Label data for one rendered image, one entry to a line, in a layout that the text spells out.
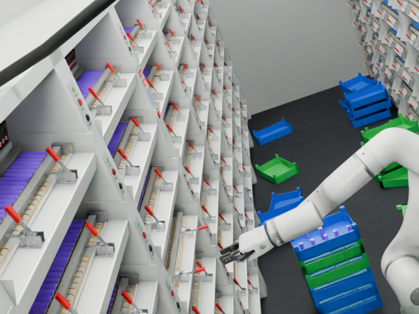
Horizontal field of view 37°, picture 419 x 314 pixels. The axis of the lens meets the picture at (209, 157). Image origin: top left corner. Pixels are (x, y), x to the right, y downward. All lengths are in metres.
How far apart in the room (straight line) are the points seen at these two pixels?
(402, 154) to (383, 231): 1.82
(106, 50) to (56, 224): 1.06
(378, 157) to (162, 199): 0.72
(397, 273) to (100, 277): 1.01
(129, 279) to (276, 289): 1.89
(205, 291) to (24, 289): 1.29
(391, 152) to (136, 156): 0.77
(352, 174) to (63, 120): 0.84
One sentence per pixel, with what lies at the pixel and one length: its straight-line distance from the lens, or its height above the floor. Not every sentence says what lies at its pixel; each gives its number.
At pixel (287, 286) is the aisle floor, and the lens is 3.47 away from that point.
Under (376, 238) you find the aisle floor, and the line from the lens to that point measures 3.62.
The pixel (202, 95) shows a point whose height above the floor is 0.99.
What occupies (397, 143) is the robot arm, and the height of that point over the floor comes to 1.19.
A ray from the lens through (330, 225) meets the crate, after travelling 3.06.
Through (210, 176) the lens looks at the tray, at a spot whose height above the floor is 0.78.
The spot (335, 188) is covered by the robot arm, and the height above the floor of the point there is 1.12.
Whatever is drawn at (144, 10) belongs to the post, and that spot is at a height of 1.65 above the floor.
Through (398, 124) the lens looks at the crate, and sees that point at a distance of 4.25.
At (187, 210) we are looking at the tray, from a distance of 2.37.
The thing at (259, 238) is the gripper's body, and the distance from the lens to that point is 1.89.
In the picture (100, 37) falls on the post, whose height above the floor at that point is 1.70.
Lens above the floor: 1.99
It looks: 21 degrees down
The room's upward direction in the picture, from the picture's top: 22 degrees counter-clockwise
